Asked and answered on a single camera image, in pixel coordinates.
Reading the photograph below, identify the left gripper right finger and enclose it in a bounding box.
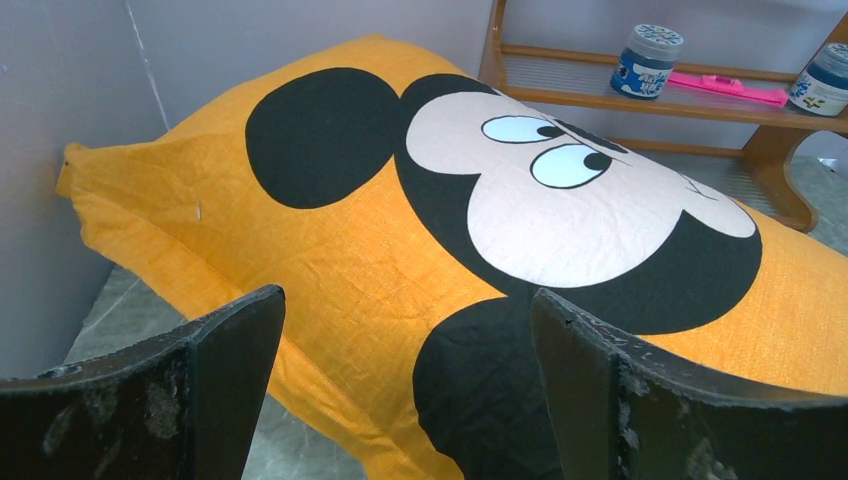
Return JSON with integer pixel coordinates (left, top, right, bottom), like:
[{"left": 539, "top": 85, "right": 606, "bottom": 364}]
[{"left": 531, "top": 289, "right": 847, "bottom": 479}]

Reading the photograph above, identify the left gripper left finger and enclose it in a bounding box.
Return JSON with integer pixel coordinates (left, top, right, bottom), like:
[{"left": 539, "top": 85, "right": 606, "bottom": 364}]
[{"left": 1, "top": 285, "right": 285, "bottom": 479}]

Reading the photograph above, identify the orange Mickey Mouse pillowcase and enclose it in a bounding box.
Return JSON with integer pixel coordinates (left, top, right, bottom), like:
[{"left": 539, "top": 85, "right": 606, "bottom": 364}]
[{"left": 57, "top": 36, "right": 847, "bottom": 479}]

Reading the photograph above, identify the wooden three-tier shelf rack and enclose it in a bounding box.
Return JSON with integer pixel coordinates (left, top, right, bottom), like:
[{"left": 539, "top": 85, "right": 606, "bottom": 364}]
[{"left": 479, "top": 1, "right": 847, "bottom": 232}]

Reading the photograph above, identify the pink plastic strip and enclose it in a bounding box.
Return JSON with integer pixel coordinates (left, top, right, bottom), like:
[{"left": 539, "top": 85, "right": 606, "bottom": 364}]
[{"left": 667, "top": 72, "right": 789, "bottom": 108}]

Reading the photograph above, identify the left blue white jar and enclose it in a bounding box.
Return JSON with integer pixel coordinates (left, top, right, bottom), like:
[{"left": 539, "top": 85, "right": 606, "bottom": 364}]
[{"left": 610, "top": 23, "right": 685, "bottom": 100}]

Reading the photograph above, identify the blue white jar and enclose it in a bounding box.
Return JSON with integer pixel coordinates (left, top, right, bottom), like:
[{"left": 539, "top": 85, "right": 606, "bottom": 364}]
[
  {"left": 788, "top": 43, "right": 847, "bottom": 117},
  {"left": 610, "top": 23, "right": 685, "bottom": 100}
]

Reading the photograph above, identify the right blue white jar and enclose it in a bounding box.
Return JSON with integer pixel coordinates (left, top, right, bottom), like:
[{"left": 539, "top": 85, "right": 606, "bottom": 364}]
[{"left": 788, "top": 43, "right": 847, "bottom": 117}]

